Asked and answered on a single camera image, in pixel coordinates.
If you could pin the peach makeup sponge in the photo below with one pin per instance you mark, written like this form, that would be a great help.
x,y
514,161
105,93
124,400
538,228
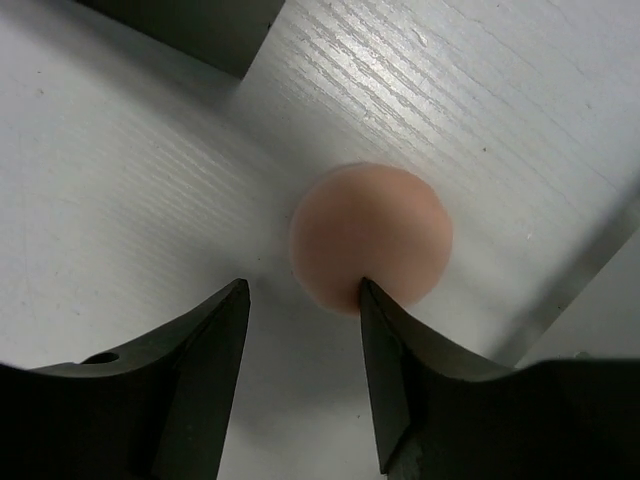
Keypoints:
x,y
369,221

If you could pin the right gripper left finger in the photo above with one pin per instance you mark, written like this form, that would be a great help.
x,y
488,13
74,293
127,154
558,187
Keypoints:
x,y
156,407

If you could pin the black slotted organizer box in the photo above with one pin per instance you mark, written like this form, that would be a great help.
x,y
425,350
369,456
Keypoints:
x,y
225,34

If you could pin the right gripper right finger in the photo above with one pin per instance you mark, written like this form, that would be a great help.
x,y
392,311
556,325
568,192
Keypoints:
x,y
441,411

